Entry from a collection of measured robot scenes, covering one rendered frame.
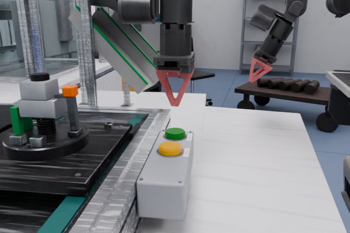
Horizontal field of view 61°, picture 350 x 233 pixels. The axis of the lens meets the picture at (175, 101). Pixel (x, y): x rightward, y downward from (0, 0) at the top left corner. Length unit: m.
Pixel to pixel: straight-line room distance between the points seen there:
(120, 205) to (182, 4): 0.33
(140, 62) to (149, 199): 0.55
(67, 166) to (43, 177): 0.04
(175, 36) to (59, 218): 0.33
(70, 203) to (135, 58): 0.58
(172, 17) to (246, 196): 0.36
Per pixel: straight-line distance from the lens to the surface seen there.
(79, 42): 1.18
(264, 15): 0.99
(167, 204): 0.45
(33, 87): 0.53
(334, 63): 7.55
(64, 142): 0.52
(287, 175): 0.70
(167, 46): 0.53
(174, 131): 0.58
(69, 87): 0.51
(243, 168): 0.70
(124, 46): 0.94
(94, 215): 0.39
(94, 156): 0.50
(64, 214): 0.42
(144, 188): 0.44
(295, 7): 0.97
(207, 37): 7.44
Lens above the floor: 1.18
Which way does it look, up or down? 16 degrees down
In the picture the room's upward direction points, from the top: straight up
